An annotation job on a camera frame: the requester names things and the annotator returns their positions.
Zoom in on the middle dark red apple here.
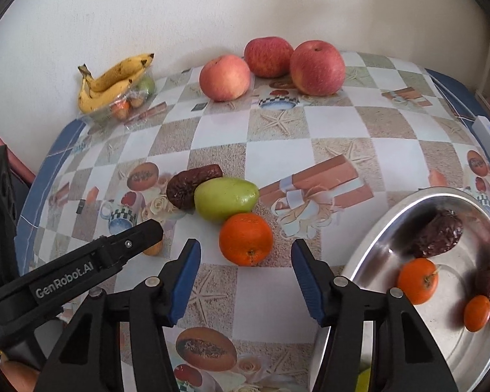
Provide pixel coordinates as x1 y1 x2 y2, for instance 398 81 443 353
244 36 294 78

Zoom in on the yellow banana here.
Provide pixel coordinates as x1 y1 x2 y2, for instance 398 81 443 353
77 68 146 114
77 53 155 92

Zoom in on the wrinkled brown date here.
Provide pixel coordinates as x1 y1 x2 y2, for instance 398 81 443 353
408 211 463 258
474 262 490 301
166 164 223 211

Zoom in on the lower yellow banana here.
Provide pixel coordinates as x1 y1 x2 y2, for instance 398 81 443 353
77 68 146 114

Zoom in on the small orange mandarin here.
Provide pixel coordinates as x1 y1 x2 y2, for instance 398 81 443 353
397 258 439 305

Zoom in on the pink chair back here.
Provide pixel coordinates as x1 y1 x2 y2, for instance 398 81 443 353
0 136 35 185

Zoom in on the round metal plate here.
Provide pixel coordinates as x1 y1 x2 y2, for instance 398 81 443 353
320 188 490 391

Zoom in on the left pale red apple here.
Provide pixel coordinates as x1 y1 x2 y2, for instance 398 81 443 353
199 54 251 102

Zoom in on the right red apple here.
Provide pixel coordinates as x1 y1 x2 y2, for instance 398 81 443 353
290 40 346 96

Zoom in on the green jujube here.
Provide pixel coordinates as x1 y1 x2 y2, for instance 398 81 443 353
355 368 371 392
194 177 259 223

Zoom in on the large orange mandarin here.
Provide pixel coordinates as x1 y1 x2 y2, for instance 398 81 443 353
219 212 273 266

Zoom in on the upper yellow banana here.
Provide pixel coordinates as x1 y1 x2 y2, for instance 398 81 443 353
77 53 155 92

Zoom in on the clear plastic fruit tray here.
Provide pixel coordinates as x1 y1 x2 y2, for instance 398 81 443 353
80 69 155 126

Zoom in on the small brown kiwi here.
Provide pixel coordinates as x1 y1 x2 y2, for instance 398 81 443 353
143 241 164 257

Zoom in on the patterned checkered tablecloth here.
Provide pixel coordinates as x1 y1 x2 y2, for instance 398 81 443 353
18 52 490 391

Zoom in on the person's left hand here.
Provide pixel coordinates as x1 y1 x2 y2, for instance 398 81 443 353
0 360 40 392

